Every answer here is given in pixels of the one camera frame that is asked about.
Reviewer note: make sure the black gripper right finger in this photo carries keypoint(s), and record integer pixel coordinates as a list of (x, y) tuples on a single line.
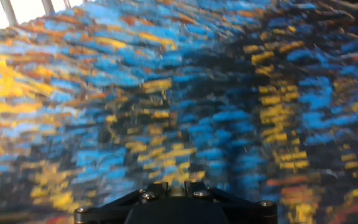
[(235, 205)]

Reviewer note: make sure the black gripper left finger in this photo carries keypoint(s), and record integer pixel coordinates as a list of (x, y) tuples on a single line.
[(120, 203)]

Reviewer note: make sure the wooden drumstick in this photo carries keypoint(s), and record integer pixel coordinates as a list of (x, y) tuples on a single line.
[(176, 190)]

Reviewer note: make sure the blue yellow painted cloth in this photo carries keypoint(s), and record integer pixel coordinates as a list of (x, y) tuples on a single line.
[(179, 102)]

